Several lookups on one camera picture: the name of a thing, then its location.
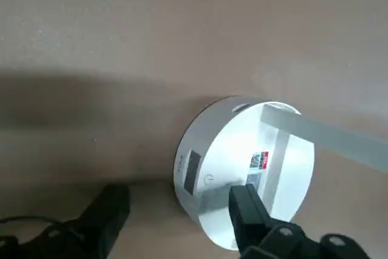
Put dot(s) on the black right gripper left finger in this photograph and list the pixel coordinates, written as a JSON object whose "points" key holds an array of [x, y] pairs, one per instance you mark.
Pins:
{"points": [[103, 216]]}

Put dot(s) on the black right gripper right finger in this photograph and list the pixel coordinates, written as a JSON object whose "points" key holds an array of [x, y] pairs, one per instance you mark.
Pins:
{"points": [[245, 210]]}

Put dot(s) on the white foldable desk lamp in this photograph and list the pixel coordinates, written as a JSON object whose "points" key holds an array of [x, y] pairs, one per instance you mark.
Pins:
{"points": [[236, 137]]}

